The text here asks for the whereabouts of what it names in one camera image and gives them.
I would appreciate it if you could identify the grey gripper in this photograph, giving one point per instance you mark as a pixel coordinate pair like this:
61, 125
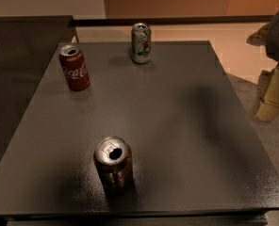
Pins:
268, 81

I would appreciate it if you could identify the orange soda can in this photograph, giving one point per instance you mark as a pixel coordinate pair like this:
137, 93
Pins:
113, 161

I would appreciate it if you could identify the white green soda can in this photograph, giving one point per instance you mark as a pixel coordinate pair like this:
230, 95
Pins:
141, 42

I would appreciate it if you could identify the red Coca-Cola can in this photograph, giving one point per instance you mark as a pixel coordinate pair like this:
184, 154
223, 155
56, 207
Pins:
74, 68

